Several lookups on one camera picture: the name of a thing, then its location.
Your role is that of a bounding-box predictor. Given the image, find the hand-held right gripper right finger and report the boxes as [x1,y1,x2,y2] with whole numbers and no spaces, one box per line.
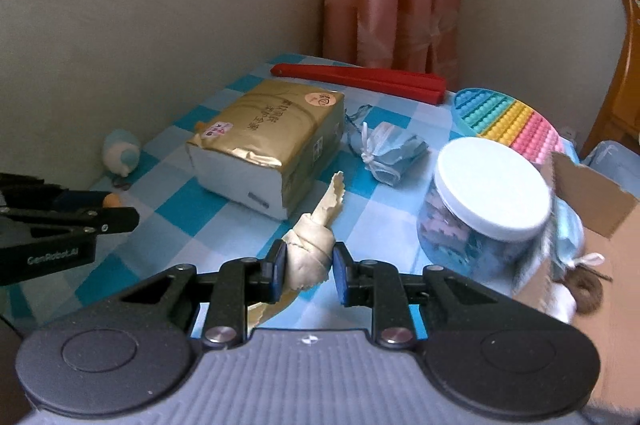
[331,242,506,351]

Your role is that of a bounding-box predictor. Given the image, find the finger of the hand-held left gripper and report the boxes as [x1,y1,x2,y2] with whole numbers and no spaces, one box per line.
[0,173,107,212]
[0,206,141,239]

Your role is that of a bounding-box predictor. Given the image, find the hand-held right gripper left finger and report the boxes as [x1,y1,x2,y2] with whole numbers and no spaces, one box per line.
[120,240,289,351]

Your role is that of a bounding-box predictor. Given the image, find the beige cloth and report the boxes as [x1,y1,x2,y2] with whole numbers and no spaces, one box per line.
[245,171,347,341]

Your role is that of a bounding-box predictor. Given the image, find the white socks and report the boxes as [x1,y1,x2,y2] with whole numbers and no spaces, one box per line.
[545,280,581,326]

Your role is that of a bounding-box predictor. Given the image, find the stack of blue face masks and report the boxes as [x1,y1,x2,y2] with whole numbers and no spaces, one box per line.
[547,197,606,281]

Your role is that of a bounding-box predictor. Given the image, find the brown hair scrunchie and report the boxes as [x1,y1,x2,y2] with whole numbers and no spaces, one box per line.
[562,265,615,316]

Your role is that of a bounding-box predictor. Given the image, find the cardboard box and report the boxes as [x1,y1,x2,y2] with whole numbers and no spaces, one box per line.
[510,150,640,406]

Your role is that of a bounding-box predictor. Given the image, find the blue checkered tablecloth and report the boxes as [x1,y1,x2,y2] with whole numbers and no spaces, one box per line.
[0,52,581,356]

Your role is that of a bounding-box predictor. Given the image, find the blue and white plush toy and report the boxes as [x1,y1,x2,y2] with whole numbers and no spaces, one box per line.
[101,129,144,192]

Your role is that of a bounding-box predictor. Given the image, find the gold wrapped tissue pack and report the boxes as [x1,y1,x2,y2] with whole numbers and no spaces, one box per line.
[185,79,347,222]

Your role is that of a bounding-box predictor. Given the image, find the crumpled blue face mask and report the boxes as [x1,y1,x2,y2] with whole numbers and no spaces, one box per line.
[344,104,431,188]

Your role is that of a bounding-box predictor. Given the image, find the clear jar with white lid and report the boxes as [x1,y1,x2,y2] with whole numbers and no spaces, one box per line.
[416,138,553,281]

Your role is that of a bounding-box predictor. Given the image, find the red folded fan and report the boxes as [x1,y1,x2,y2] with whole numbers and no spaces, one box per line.
[270,63,447,104]

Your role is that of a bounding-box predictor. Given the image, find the rainbow pop bubble toy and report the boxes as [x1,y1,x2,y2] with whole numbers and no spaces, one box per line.
[452,87,576,168]

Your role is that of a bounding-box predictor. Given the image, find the wooden bed headboard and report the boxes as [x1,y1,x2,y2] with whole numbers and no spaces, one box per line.
[580,0,640,160]

